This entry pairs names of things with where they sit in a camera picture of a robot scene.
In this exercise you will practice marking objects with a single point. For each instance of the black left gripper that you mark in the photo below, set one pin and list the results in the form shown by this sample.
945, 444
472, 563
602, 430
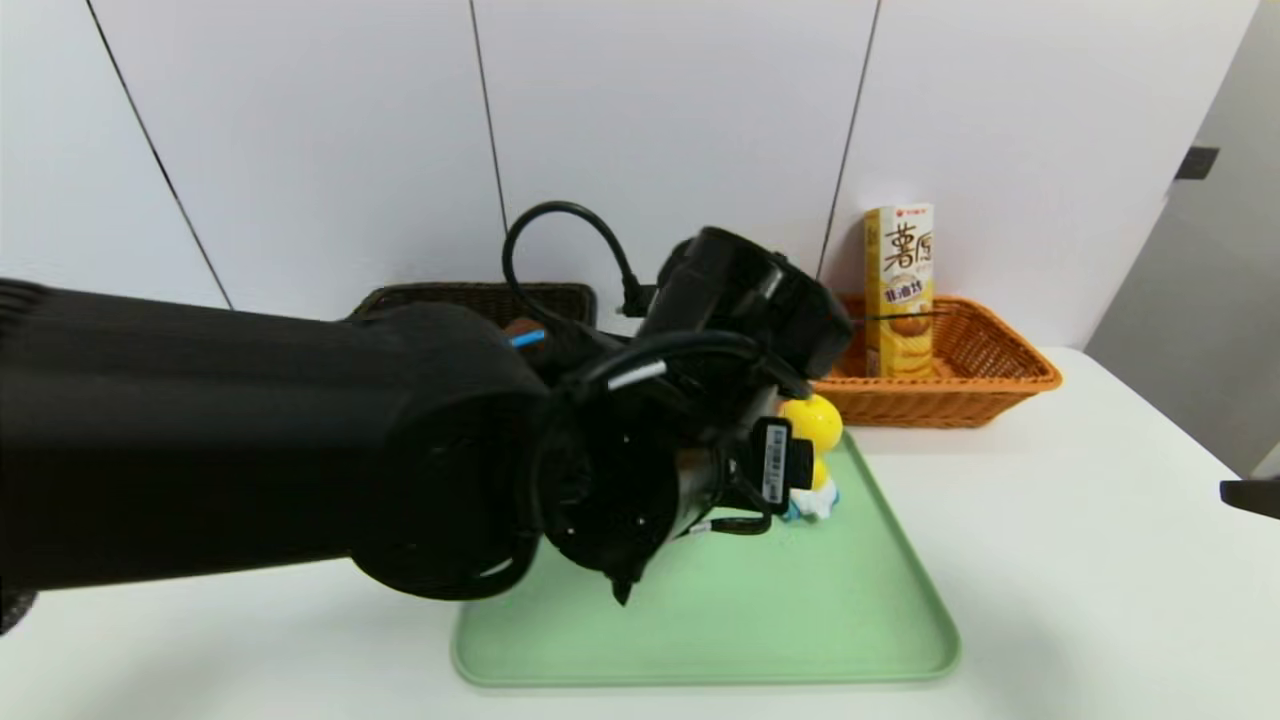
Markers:
779, 461

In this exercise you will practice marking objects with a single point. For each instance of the dark brown wicker basket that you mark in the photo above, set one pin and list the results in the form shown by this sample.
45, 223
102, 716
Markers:
450, 297

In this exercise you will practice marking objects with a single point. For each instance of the yellow potato chips box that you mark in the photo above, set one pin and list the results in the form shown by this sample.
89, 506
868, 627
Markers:
900, 300

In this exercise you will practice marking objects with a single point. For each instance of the small black wall fixture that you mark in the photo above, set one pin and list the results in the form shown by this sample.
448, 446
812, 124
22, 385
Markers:
1195, 165

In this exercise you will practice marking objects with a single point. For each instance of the light green plastic tray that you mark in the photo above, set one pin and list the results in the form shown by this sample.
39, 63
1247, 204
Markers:
750, 620

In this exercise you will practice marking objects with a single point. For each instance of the yellow duck toy car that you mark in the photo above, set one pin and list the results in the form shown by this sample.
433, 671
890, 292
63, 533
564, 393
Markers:
815, 420

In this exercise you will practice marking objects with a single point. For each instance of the orange wicker basket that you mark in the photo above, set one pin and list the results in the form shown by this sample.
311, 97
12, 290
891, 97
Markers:
950, 405

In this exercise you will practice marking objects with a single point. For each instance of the brown towel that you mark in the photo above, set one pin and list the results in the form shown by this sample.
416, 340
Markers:
520, 325

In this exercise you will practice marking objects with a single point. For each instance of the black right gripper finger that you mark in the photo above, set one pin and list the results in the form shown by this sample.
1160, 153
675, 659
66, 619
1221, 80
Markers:
1258, 498

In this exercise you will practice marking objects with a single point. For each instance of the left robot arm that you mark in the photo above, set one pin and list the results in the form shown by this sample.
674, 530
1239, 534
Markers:
200, 430

